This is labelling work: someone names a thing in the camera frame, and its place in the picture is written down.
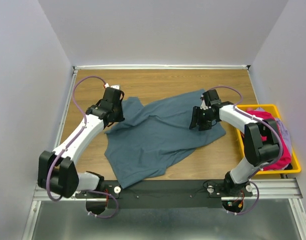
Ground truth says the aluminium front frame rail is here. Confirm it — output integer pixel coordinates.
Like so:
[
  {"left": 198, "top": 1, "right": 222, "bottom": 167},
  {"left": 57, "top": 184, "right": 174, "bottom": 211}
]
[{"left": 32, "top": 177, "right": 305, "bottom": 201}]

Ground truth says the black garment in bin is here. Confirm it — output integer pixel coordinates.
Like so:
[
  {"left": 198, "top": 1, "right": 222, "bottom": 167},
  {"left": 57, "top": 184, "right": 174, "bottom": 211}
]
[{"left": 283, "top": 163, "right": 293, "bottom": 171}]

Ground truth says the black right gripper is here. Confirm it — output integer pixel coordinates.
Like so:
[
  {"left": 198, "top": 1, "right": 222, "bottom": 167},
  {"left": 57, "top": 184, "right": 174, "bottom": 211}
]
[{"left": 188, "top": 105, "right": 215, "bottom": 131}]

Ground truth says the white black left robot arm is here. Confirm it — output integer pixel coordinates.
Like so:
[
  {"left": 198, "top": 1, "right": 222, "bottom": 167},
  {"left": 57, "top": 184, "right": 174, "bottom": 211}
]
[{"left": 37, "top": 85, "right": 124, "bottom": 198}]

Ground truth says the aluminium table rail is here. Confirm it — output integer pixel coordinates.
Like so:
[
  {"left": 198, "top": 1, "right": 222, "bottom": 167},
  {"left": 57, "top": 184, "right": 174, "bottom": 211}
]
[
  {"left": 52, "top": 67, "right": 78, "bottom": 150},
  {"left": 73, "top": 64, "right": 249, "bottom": 71}
]

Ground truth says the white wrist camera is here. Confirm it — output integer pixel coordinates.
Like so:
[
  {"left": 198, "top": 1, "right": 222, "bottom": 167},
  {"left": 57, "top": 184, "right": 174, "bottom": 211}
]
[
  {"left": 104, "top": 83, "right": 120, "bottom": 90},
  {"left": 200, "top": 98, "right": 210, "bottom": 110}
]

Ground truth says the aluminium left table rail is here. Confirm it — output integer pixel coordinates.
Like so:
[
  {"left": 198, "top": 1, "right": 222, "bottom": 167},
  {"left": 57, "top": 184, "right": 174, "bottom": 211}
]
[{"left": 52, "top": 67, "right": 78, "bottom": 150}]

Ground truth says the magenta t-shirt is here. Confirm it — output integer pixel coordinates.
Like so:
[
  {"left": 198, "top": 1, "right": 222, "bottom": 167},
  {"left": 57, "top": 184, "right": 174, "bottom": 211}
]
[{"left": 243, "top": 110, "right": 284, "bottom": 169}]

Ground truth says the aluminium back table rail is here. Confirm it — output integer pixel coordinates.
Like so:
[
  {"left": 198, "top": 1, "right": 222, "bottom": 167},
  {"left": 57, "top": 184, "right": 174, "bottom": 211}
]
[{"left": 73, "top": 64, "right": 249, "bottom": 71}]

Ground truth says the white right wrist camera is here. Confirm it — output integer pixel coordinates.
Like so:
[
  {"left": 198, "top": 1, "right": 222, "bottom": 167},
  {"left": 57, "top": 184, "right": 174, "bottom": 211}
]
[{"left": 200, "top": 98, "right": 210, "bottom": 110}]

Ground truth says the lavender t-shirt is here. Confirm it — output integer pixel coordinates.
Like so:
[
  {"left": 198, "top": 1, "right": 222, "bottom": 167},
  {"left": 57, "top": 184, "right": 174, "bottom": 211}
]
[{"left": 255, "top": 106, "right": 293, "bottom": 156}]

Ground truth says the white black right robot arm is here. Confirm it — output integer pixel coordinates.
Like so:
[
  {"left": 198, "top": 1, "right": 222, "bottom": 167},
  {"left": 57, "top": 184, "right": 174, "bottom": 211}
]
[{"left": 189, "top": 88, "right": 283, "bottom": 196}]

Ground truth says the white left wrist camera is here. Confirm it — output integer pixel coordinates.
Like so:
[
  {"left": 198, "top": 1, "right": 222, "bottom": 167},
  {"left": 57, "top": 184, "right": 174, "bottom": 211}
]
[{"left": 104, "top": 83, "right": 120, "bottom": 90}]

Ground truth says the teal blue t-shirt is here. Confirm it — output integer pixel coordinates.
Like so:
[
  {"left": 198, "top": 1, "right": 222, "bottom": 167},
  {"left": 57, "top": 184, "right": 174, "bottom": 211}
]
[{"left": 104, "top": 89, "right": 226, "bottom": 189}]

